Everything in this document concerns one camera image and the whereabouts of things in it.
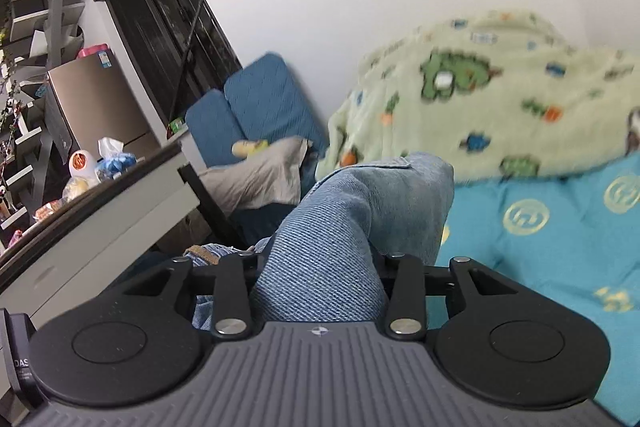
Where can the dark wooden chair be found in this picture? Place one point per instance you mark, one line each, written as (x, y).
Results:
(210, 207)

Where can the dark window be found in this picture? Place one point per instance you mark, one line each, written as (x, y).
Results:
(170, 32)

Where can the small green box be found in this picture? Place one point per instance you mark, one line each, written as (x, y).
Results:
(176, 126)

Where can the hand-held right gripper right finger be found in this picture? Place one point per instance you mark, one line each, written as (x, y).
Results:
(407, 277)

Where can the white desk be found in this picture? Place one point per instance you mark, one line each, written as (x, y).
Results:
(100, 227)

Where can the dark grey hanging cloth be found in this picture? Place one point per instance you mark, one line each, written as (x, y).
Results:
(56, 117)

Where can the yellow snack bag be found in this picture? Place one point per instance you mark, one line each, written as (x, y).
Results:
(76, 189)

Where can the red snack packet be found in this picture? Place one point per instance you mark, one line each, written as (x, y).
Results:
(49, 211)

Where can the grey pillow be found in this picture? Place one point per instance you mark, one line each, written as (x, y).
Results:
(255, 182)

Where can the teal printed bed sheet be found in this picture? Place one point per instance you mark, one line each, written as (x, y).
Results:
(550, 247)

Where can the green printed fleece blanket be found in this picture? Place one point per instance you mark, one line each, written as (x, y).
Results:
(500, 107)

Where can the white bottle orange label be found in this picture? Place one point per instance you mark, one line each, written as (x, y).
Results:
(82, 164)

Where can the yellow plush toy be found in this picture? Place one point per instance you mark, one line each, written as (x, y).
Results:
(247, 148)

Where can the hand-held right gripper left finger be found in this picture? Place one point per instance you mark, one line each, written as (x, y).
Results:
(232, 277)

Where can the blue quilted folding cushion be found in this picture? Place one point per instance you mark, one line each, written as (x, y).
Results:
(265, 97)

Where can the pink container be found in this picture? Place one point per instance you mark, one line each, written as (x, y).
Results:
(92, 52)

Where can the blue denim jeans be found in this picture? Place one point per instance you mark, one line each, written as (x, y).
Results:
(340, 232)

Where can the bronze refrigerator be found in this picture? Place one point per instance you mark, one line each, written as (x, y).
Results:
(100, 102)

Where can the blue tissue pack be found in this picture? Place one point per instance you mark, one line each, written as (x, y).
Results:
(115, 164)

